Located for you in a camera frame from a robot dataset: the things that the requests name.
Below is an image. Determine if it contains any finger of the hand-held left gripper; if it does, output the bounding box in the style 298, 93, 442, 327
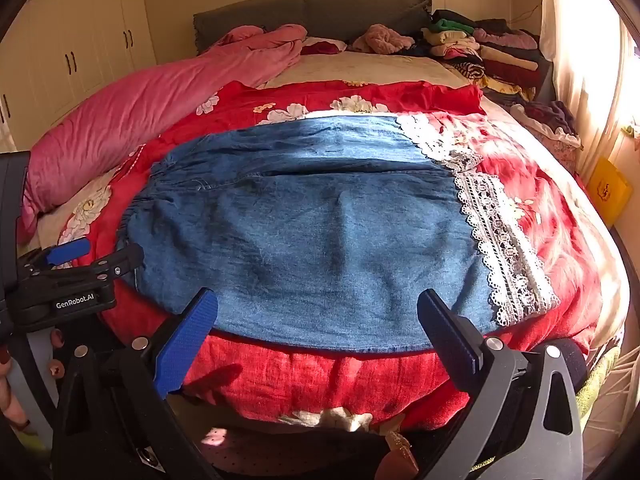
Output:
17, 237, 92, 281
47, 242, 146, 291

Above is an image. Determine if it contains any grey padded headboard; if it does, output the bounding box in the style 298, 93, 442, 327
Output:
192, 0, 433, 56

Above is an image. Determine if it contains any pink pillow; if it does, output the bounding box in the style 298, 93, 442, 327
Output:
17, 24, 308, 246

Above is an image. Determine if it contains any yellow bag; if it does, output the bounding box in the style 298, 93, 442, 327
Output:
586, 156, 633, 228

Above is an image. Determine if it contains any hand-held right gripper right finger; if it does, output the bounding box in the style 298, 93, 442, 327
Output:
416, 288, 585, 480

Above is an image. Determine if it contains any pile of folded clothes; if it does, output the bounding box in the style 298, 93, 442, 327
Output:
410, 9, 556, 103

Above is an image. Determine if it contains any pink fuzzy cloth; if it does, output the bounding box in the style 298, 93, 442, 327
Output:
350, 24, 416, 56

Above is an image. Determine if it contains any red floral blanket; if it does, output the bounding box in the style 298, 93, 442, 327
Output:
57, 80, 631, 433

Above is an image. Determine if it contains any green towel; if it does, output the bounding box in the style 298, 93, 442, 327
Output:
575, 345, 621, 413

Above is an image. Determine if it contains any dark red garment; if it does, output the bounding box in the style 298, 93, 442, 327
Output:
300, 40, 346, 56

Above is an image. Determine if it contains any blue denim pants lace trim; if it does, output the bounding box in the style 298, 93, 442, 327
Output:
116, 115, 561, 353

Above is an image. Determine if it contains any white wardrobe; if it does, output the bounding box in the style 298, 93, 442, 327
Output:
0, 0, 158, 153

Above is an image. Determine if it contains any purple ruffled garment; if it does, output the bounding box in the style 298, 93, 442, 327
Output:
510, 100, 583, 161

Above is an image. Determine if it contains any person's left hand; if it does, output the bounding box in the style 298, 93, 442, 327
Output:
0, 330, 67, 433

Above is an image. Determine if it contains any cream curtain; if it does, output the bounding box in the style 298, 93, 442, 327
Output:
537, 0, 640, 176

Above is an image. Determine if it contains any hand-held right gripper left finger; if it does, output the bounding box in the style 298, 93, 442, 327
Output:
52, 287, 221, 480

